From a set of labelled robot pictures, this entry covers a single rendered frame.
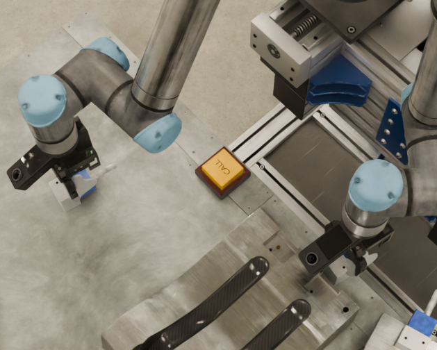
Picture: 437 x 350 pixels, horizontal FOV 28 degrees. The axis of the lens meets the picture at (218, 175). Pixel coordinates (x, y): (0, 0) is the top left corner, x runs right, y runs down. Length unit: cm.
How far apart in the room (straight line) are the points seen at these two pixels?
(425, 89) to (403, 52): 44
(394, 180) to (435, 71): 18
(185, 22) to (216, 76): 152
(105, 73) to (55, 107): 10
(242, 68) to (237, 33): 13
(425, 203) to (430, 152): 8
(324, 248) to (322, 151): 97
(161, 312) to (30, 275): 30
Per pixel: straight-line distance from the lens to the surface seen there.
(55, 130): 144
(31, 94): 141
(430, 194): 136
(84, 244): 172
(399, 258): 235
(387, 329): 161
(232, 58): 282
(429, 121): 138
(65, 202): 171
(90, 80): 143
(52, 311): 168
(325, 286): 161
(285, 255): 162
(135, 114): 138
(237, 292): 158
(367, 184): 132
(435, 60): 124
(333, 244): 149
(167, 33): 129
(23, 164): 159
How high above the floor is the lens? 239
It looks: 66 degrees down
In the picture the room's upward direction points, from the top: 1 degrees counter-clockwise
